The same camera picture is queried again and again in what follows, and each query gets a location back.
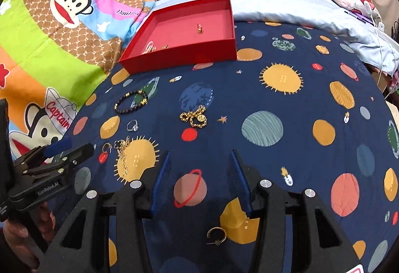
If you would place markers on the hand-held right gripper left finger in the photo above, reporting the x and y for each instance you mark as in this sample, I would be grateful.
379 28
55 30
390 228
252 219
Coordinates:
159 185

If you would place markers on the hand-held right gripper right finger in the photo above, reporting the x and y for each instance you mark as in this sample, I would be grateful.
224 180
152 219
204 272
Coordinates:
238 179

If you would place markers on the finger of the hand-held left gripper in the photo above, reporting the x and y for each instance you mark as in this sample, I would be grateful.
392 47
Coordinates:
57 147
82 151

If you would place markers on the gold twisted hoop earring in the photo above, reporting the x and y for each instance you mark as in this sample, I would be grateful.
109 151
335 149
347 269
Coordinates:
216 228

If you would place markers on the red jewelry tray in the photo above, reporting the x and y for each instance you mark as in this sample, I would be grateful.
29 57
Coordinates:
187 52

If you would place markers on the person's left hand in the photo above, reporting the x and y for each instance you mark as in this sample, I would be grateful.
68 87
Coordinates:
15 238

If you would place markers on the small silver hoop earring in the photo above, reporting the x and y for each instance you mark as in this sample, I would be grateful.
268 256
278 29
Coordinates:
107 144

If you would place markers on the navy planet printed blanket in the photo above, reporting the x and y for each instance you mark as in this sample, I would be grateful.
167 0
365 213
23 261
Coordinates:
280 151

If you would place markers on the colourful monkey printed blanket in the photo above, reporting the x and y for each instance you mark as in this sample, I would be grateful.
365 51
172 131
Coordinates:
46 27

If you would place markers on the small gold earring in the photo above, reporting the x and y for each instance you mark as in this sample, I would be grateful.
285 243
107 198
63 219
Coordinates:
199 28

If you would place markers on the light blue quilt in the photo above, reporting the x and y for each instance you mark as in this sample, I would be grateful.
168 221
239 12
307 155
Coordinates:
280 2

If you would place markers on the purple flat object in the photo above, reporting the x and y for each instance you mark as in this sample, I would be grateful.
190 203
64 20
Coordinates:
358 16

